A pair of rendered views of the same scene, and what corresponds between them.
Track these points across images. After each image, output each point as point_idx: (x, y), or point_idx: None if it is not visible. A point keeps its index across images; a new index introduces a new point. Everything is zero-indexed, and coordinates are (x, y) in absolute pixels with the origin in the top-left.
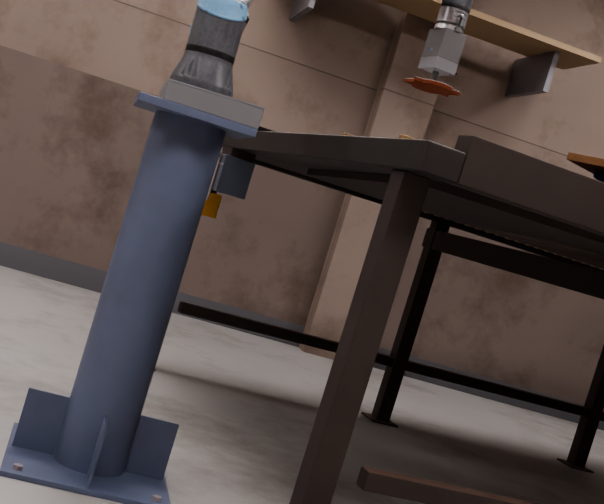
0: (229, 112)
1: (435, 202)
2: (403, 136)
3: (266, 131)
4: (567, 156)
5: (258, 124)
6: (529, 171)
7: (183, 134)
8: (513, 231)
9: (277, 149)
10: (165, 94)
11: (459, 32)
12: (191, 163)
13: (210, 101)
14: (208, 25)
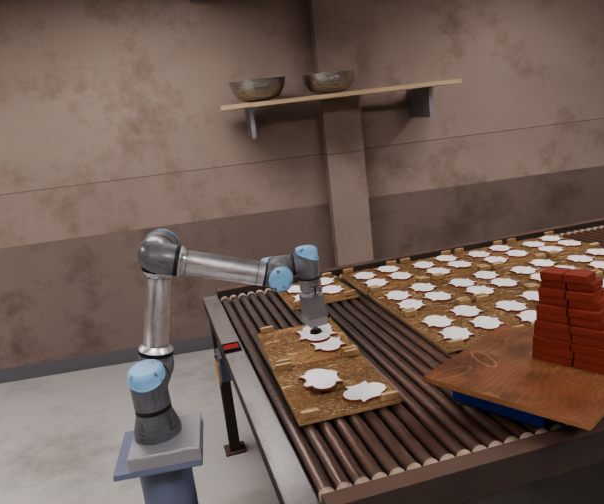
0: (177, 459)
1: None
2: (302, 414)
3: (229, 365)
4: (423, 379)
5: (200, 456)
6: (381, 503)
7: (157, 476)
8: None
9: (237, 393)
10: (130, 470)
11: (317, 297)
12: (171, 489)
13: (161, 459)
14: (139, 399)
